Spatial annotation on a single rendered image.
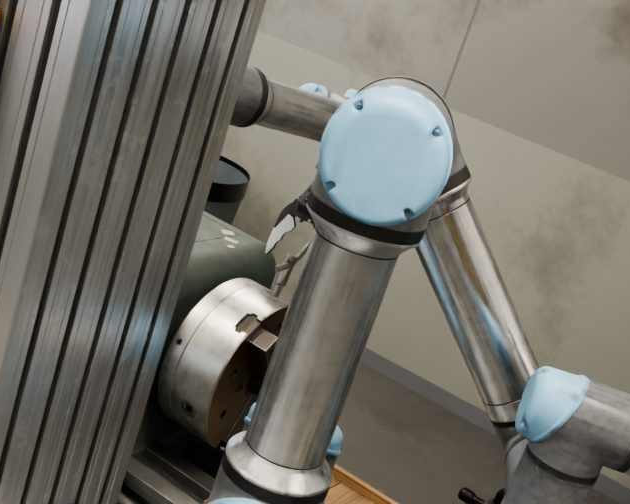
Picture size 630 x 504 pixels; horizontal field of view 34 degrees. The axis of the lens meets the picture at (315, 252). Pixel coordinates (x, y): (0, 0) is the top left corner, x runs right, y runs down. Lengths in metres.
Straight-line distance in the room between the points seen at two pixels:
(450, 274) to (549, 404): 0.18
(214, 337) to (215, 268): 0.19
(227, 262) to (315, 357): 1.08
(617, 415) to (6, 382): 0.57
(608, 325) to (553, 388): 3.59
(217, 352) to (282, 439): 0.86
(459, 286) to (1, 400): 0.47
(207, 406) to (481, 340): 0.87
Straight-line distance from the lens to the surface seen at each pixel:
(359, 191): 0.92
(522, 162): 4.62
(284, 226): 2.01
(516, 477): 1.08
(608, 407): 1.03
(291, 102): 1.64
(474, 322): 1.11
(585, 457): 1.04
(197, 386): 1.90
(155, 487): 2.02
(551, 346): 4.69
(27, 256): 0.91
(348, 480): 2.16
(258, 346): 1.88
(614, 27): 4.54
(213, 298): 1.94
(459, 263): 1.09
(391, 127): 0.91
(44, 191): 0.88
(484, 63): 4.69
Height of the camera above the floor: 1.93
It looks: 18 degrees down
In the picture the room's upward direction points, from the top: 19 degrees clockwise
